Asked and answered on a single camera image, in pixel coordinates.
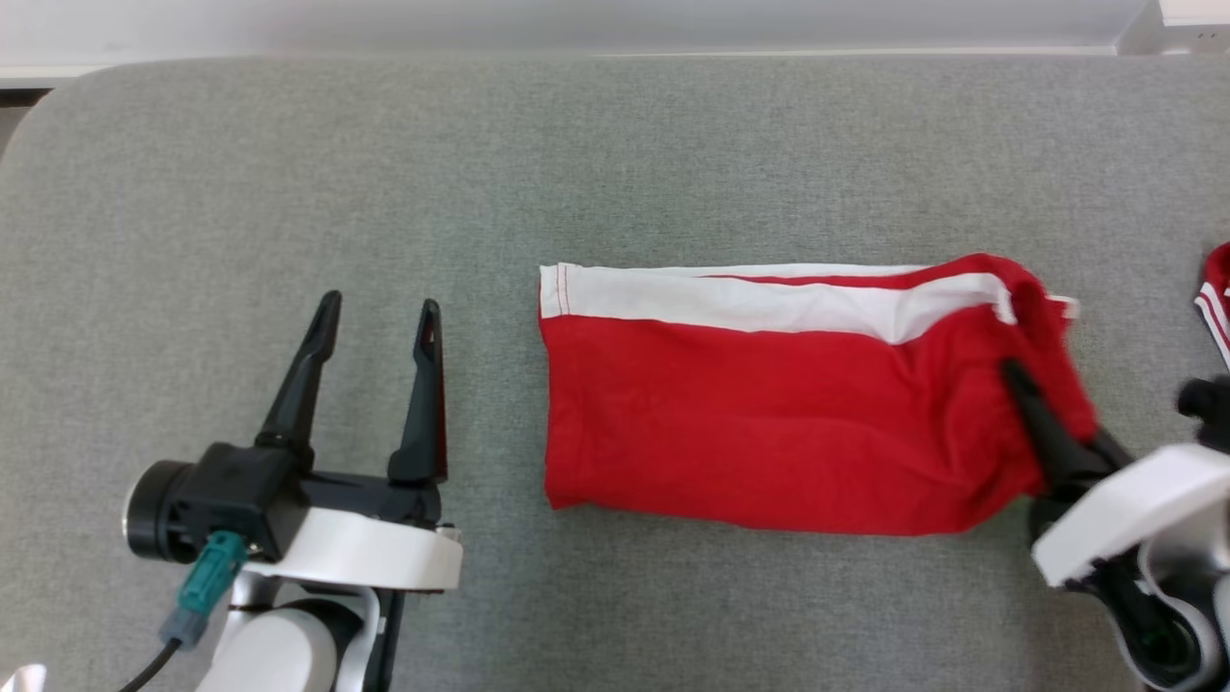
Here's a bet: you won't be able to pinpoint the white wall outlet box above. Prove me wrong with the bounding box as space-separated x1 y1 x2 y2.
1118 0 1230 56

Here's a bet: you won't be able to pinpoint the red Bulls 23 jersey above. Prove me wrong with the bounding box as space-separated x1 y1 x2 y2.
1193 240 1230 373

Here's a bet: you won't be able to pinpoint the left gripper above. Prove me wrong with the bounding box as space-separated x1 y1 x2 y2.
243 289 465 594

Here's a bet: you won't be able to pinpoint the black cable with teal connector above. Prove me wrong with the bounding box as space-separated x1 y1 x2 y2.
115 531 253 692

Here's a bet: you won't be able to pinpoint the white baseboard strip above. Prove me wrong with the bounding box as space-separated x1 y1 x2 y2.
0 43 1125 92

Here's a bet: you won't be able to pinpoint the red shorts with white trim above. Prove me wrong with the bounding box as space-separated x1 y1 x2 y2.
536 252 1102 537

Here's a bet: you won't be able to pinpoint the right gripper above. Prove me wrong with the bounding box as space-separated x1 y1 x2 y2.
999 358 1230 589

